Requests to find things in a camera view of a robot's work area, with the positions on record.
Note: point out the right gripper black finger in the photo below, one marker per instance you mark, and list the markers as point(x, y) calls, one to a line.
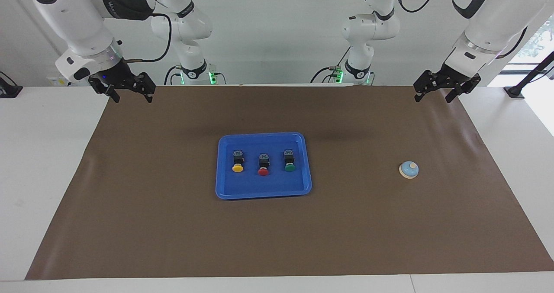
point(114, 93)
point(148, 86)

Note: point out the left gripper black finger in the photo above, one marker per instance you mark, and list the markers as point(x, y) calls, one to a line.
point(454, 96)
point(424, 85)

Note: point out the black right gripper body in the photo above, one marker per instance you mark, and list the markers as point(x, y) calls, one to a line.
point(117, 76)

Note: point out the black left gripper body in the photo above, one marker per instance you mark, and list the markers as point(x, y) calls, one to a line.
point(454, 82)

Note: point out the yellow push button switch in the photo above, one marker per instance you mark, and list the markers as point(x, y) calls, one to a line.
point(238, 168)

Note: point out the red push button switch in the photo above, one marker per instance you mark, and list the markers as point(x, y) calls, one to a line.
point(263, 171)

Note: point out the green push button switch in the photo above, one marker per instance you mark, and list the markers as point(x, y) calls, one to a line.
point(290, 168)

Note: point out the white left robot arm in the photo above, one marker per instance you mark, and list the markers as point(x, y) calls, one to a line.
point(493, 24)

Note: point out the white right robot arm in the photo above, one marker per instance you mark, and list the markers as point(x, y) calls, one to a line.
point(73, 20)

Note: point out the light blue desk bell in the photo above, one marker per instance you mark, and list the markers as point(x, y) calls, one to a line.
point(408, 170)

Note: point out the blue plastic tray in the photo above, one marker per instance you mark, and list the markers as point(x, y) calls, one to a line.
point(264, 187)

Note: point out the white power strip box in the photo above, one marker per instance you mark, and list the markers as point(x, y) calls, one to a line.
point(56, 82)

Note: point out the black clamp stand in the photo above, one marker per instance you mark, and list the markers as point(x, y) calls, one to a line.
point(514, 91)

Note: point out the brown table mat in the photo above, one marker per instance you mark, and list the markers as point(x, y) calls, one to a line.
point(277, 241)

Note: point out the black bracket mount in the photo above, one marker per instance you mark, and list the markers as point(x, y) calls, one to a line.
point(8, 91)

